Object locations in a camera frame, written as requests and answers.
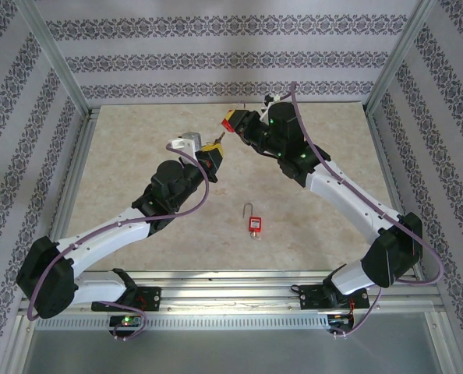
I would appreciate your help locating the red padlock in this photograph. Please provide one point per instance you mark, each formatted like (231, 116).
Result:
(227, 124)
(255, 224)

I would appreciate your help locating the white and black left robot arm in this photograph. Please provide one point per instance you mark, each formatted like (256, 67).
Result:
(110, 230)

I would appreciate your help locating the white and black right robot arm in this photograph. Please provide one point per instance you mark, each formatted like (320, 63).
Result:
(344, 198)

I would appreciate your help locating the left controller board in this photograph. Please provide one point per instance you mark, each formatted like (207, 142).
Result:
(127, 321)

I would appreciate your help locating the controller board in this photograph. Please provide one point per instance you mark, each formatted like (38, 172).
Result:
(338, 320)
(127, 321)

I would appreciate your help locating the grey metal sheet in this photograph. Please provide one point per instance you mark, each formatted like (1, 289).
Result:
(231, 350)

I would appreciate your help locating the right controller board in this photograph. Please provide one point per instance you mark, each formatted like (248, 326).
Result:
(338, 320)

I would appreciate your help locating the aluminium side rail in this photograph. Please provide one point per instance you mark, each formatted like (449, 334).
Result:
(79, 156)
(387, 163)

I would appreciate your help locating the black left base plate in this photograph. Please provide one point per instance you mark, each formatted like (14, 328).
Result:
(151, 298)

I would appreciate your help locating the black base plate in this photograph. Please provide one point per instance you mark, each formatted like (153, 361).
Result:
(151, 298)
(311, 298)

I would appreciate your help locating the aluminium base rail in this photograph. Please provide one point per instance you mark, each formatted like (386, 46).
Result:
(231, 296)

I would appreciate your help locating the aluminium frame post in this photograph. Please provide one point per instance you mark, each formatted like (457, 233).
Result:
(401, 54)
(52, 50)

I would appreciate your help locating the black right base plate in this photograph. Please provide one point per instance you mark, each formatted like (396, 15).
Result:
(311, 298)

